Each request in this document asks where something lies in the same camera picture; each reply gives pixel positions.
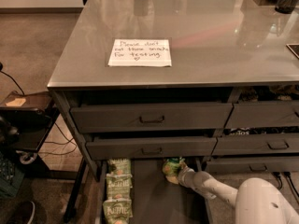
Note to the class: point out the green rice chip bag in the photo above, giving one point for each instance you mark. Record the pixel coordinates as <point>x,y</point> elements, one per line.
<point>172,166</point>

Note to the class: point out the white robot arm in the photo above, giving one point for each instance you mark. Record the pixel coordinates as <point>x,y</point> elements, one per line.
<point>256,201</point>

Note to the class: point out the open bottom left drawer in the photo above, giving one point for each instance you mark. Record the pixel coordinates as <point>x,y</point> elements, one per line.
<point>157,201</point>

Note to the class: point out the top kettle chip bag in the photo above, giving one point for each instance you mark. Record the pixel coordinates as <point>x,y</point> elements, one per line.
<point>119,166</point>

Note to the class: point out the kettle chip bag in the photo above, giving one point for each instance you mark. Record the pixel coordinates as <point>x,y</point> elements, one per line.
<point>118,186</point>
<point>117,211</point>
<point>119,166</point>

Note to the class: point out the middle kettle chip bag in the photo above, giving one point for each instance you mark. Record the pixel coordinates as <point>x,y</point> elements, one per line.
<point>118,186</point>

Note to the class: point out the bottom kettle chip bag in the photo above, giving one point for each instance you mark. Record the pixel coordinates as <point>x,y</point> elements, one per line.
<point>117,211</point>

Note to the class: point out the middle left grey drawer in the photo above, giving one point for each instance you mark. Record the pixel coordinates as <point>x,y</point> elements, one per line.
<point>143,148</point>

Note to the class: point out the grey drawer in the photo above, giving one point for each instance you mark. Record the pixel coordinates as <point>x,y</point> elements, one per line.
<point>253,165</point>
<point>150,117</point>
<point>256,144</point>
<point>264,114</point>
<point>143,148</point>

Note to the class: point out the grey cabinet with counter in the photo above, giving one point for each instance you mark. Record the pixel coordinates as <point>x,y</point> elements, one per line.
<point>222,51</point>

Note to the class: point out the bottom right grey drawer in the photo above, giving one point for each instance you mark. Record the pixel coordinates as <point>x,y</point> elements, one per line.
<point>253,165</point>

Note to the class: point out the middle right grey drawer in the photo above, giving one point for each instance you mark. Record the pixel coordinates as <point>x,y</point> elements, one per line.
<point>256,144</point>

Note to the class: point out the top right grey drawer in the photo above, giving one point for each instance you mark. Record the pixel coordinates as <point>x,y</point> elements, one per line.
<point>264,114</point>

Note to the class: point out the top left grey drawer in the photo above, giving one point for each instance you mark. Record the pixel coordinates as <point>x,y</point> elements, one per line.
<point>150,117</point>

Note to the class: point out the dark tablet on counter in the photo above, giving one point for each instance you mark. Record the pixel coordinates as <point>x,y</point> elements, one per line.
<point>294,49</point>

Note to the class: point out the white handwritten paper note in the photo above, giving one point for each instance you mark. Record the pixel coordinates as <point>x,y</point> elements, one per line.
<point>140,53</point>

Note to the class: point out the dark shoe with white sole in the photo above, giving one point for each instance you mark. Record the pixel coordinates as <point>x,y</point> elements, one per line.
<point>24,214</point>

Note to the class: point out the black side cart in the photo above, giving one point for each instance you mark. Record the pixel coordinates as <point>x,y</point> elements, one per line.
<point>26,121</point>

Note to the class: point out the green plastic crate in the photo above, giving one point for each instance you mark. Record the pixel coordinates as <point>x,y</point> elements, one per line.
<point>10,178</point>

